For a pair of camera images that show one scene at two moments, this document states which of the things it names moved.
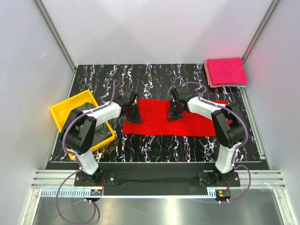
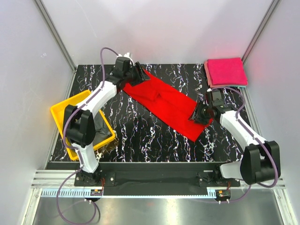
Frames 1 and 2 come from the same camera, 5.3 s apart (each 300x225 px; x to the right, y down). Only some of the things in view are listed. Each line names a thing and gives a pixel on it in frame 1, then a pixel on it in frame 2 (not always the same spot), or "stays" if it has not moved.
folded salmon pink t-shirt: x=206 y=63 stays
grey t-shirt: x=103 y=131 stays
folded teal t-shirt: x=240 y=86 stays
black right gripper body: x=175 y=112 to x=201 y=113
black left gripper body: x=133 y=115 to x=135 y=75
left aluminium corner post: x=55 y=33 stays
